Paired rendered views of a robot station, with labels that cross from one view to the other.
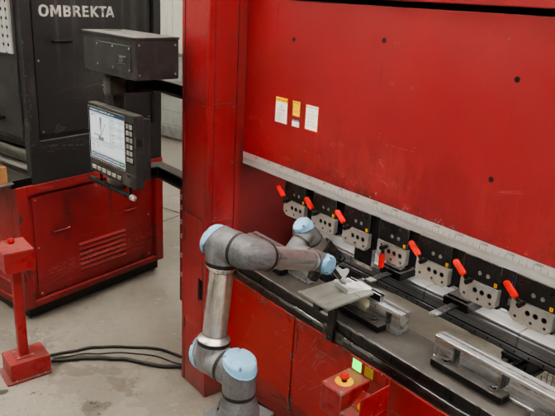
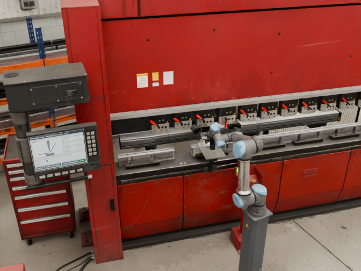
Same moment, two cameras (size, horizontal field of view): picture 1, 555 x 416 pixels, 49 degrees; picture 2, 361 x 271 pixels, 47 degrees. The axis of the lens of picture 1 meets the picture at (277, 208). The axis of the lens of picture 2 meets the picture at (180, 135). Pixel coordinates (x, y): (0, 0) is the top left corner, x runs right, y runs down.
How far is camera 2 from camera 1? 305 cm
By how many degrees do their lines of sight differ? 60
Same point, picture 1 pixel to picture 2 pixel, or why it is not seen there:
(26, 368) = not seen: outside the picture
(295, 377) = (187, 202)
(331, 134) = (184, 81)
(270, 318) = (164, 186)
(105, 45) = (45, 88)
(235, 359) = (260, 189)
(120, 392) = not seen: outside the picture
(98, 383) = not seen: outside the picture
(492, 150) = (271, 62)
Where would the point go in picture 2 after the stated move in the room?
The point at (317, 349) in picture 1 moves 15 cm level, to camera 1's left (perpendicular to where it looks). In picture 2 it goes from (201, 180) to (194, 190)
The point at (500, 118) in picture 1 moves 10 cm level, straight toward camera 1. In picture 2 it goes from (273, 49) to (284, 51)
